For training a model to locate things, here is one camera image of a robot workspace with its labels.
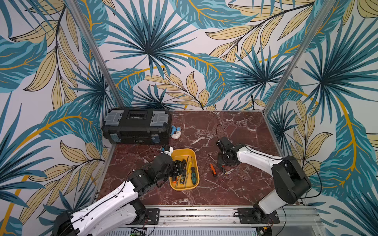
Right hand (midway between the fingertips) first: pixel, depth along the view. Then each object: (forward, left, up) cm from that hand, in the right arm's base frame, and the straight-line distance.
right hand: (222, 160), depth 91 cm
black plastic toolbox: (+19, +53, +13) cm, 58 cm away
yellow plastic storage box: (-10, +20, -1) cm, 23 cm away
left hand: (-9, +24, +13) cm, 29 cm away
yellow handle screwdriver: (-4, +20, 0) cm, 20 cm away
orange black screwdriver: (-5, +6, 0) cm, 8 cm away
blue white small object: (+22, +29, +1) cm, 36 cm away
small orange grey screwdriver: (-11, +29, 0) cm, 31 cm away
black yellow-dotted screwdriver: (-7, +23, -1) cm, 24 cm away
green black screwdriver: (-9, +18, 0) cm, 20 cm away
